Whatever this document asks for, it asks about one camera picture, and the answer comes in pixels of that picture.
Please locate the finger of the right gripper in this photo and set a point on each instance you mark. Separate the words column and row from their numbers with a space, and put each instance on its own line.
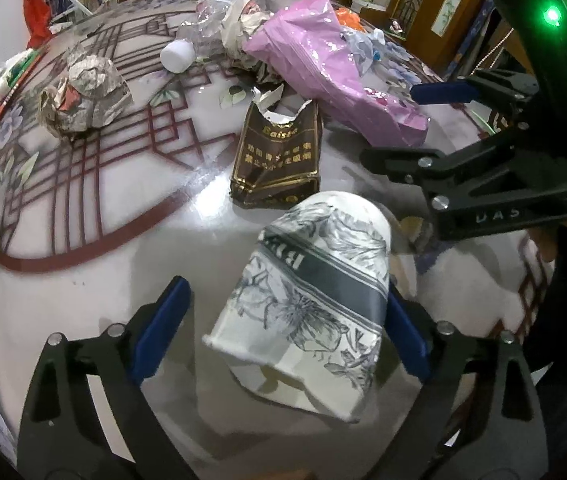
column 426, row 168
column 496, row 89

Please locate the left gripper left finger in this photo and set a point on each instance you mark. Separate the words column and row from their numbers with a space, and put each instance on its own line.
column 61, row 436

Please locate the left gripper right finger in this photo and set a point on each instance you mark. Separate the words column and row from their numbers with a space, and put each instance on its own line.
column 477, row 415

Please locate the dark brown cigarette pack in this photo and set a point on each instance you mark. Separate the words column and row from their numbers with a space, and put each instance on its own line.
column 277, row 162

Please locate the orange plastic bag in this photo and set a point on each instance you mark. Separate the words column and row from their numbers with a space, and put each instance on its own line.
column 350, row 19

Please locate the pink snack bag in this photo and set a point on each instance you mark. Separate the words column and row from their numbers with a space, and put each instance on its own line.
column 303, row 43

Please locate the floral paper cup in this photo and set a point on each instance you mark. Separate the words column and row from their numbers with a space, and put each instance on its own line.
column 303, row 325

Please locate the crumpled printed paper ball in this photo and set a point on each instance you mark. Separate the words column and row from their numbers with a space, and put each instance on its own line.
column 240, row 23

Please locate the crushed clear plastic bottle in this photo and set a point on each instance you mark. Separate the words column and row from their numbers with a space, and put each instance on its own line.
column 211, row 31

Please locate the crumpled silver paper ball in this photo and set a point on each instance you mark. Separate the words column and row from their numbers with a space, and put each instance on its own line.
column 90, row 95

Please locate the red cloth on rack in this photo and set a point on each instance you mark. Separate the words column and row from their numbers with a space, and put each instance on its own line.
column 37, row 17

